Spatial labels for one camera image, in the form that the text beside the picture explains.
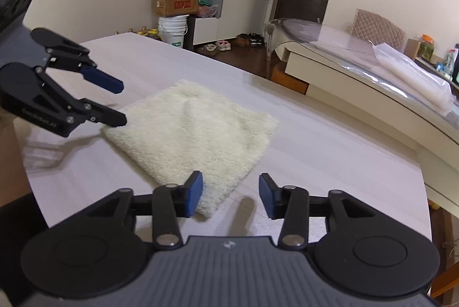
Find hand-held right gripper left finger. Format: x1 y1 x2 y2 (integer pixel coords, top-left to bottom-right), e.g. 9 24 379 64
73 170 204 251

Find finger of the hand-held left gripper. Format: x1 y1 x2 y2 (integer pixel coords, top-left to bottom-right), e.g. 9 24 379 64
36 68 129 128
30 28 125 95

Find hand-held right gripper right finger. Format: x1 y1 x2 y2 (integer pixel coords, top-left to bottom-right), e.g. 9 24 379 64
258 172 382 251

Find cream towel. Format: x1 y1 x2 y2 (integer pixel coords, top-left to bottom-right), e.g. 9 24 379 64
102 79 280 218

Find person's left forearm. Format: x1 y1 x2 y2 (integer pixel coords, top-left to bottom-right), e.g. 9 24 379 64
0 110 35 201

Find white bucket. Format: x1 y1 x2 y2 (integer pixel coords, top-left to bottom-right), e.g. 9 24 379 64
158 15 189 50

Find cardboard box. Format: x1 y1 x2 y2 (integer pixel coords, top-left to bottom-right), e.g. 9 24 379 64
155 0 199 18

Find red plastic bag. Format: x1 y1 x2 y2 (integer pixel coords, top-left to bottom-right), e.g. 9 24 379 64
198 4 220 19

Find beige glass-topped dining table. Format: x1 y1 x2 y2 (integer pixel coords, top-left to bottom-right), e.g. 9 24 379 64
264 17 459 209

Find person's dark clothing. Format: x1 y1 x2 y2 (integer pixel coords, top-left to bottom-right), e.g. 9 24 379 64
0 192 49 307

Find dark shoes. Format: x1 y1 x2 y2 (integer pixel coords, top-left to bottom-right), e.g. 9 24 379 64
235 33 264 48

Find clear plastic bag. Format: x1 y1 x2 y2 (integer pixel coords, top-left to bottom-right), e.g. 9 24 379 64
371 42 454 116

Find quilted beige chair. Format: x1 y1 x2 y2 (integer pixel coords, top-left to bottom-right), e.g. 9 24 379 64
351 9 407 52

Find orange-lidded jar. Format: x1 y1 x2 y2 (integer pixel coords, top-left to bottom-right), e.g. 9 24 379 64
418 35 435 61

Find white snack bag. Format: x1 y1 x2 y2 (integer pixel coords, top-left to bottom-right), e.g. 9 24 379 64
445 48 459 77

